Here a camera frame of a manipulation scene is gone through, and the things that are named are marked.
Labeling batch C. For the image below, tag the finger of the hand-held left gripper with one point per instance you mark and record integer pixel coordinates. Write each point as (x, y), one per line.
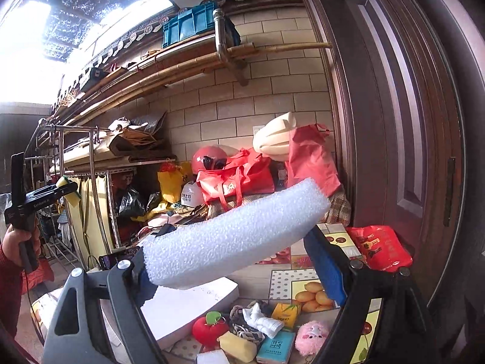
(66, 189)

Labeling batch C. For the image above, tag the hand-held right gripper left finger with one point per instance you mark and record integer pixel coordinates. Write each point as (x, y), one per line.
(147, 286)

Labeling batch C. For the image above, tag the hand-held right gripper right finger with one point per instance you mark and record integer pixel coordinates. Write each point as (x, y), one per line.
(326, 267)

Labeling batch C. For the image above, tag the yellow sponge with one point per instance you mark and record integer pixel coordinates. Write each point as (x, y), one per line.
(72, 197)

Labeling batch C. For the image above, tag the blue tissue packet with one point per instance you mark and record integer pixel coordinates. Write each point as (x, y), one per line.
(276, 349)

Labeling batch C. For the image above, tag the white foam block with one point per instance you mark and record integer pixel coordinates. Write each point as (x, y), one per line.
(235, 231)

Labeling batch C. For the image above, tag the cow print cloth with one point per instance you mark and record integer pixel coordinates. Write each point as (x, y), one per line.
(246, 331)

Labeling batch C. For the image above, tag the pale yellow soft pad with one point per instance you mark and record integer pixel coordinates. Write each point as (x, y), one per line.
(237, 347)

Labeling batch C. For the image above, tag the person's left hand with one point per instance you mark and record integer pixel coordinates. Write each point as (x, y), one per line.
(10, 244)

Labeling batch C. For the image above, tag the yellow curtain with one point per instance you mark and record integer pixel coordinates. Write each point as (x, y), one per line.
(89, 212)

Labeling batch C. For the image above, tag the fruit print tablecloth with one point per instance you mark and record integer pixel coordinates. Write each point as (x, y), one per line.
(288, 284)

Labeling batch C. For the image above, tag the black smartphone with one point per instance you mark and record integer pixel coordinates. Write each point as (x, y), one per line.
(113, 259)

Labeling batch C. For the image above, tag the white foam board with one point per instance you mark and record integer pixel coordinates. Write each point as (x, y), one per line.
(182, 311)

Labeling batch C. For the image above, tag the metal rack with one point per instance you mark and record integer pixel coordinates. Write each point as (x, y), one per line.
(93, 148)

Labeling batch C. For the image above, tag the red printed plastic bag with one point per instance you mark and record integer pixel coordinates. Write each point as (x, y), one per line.
(379, 246)

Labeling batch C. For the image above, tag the yellow snack packet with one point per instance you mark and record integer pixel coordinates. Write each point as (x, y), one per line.
(286, 314)

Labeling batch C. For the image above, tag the black plastic bag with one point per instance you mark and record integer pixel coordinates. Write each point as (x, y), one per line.
(129, 203)

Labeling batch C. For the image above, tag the pink plush toy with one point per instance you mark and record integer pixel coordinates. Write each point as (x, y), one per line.
(312, 337)

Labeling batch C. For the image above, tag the red apple plush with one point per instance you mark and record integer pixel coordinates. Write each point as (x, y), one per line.
(208, 330)

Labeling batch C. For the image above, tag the white sock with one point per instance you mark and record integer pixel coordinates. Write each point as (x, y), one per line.
(265, 322)

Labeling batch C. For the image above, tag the brown paper bags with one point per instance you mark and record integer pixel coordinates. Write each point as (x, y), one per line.
(140, 140)

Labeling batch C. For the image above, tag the small white foam piece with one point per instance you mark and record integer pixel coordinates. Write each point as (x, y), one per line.
(212, 358)

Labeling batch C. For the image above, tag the white helmet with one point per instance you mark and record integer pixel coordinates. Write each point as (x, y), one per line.
(191, 195)

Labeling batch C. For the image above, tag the yellow bag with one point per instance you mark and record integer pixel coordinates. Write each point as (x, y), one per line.
(170, 184)

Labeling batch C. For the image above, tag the coral plastic bag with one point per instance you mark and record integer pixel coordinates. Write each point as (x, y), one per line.
(310, 159)

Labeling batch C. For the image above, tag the red tote bag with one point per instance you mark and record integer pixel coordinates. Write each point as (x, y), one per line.
(235, 182)

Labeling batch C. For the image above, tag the bamboo pole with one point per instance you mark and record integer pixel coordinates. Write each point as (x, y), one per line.
(151, 83)
(272, 48)

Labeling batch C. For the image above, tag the cream foam roll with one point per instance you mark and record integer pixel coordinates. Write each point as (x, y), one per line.
(271, 140)

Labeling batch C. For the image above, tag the pink helmet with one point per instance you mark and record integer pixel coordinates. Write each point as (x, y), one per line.
(208, 159)

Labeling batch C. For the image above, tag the brown wooden door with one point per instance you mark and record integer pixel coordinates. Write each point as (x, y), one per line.
(416, 121)

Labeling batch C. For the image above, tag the blue plastic crate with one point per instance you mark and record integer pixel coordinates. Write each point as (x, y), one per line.
(189, 24)

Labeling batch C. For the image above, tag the metal pipe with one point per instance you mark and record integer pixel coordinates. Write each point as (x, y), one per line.
(221, 41)

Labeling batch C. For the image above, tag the wall switch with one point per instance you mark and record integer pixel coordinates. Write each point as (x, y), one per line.
(258, 131)

